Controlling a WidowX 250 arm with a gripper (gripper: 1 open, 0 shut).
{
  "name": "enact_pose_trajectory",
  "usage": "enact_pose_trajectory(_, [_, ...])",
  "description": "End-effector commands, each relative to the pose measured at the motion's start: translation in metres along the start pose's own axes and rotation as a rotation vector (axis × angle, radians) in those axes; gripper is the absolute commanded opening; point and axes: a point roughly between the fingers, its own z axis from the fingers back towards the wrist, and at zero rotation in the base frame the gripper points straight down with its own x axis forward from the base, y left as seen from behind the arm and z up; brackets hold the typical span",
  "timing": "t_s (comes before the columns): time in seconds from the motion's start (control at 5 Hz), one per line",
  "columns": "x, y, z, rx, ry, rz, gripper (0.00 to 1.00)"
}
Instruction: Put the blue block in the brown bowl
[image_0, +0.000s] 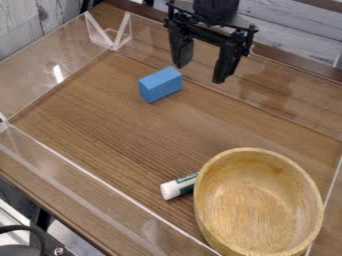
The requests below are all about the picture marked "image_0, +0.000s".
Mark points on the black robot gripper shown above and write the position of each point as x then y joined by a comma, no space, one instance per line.
211,21

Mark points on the blue rectangular block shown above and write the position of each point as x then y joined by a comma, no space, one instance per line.
161,84

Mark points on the light brown wooden bowl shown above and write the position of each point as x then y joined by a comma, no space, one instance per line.
257,203

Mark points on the white green glue stick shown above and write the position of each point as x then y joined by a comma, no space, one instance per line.
178,186

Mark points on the clear acrylic corner bracket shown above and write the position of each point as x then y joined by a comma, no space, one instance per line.
110,38

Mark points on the clear acrylic front wall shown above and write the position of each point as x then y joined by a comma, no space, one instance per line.
114,221

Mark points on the black metal table frame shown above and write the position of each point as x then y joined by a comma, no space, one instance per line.
24,224

